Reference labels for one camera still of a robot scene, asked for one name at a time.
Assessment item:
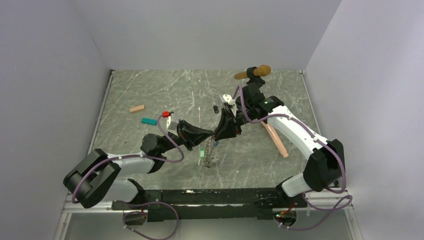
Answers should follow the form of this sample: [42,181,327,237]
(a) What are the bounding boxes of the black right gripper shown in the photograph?
[213,104,255,142]

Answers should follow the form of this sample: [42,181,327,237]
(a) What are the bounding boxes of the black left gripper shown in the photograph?
[157,119,214,155]

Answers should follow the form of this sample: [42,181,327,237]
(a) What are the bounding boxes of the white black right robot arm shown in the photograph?
[213,83,346,208]

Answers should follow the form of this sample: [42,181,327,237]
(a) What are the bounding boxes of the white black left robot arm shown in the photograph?
[63,120,213,210]

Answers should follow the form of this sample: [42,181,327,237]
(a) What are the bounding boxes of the black tag key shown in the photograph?
[213,104,223,114]

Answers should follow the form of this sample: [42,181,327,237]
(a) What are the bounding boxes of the teal block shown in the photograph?
[140,117,158,126]

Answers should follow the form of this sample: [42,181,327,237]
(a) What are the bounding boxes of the black microphone stand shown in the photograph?
[246,75,266,89]

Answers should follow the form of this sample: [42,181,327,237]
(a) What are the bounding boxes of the tan wooden block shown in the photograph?
[129,105,146,113]

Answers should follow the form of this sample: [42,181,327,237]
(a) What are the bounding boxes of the gold microphone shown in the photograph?
[234,65,272,80]

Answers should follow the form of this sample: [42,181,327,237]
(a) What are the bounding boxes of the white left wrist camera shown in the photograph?
[162,111,179,131]

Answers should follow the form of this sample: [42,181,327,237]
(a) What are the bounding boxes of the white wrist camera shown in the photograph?
[219,94,238,114]
[162,111,179,131]

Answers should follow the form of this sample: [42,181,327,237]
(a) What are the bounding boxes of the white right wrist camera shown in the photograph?
[219,94,238,114]

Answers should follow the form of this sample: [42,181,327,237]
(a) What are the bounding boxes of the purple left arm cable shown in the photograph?
[71,114,185,240]

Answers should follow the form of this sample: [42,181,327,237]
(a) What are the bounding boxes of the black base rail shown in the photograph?
[111,187,307,222]

